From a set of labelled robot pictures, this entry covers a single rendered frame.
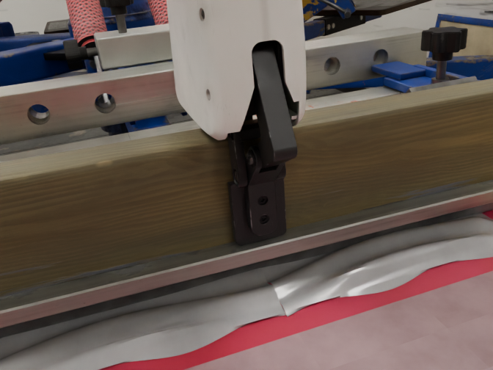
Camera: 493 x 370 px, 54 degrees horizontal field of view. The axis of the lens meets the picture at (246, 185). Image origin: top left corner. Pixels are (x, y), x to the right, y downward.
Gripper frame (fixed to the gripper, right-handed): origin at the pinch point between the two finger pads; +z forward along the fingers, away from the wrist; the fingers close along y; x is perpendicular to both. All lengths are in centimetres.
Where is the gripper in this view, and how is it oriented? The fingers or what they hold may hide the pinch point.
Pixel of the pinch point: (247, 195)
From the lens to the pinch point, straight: 29.6
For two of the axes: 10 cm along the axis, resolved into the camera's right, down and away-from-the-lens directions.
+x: 9.4, -2.1, 2.6
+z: 0.8, 9.0, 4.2
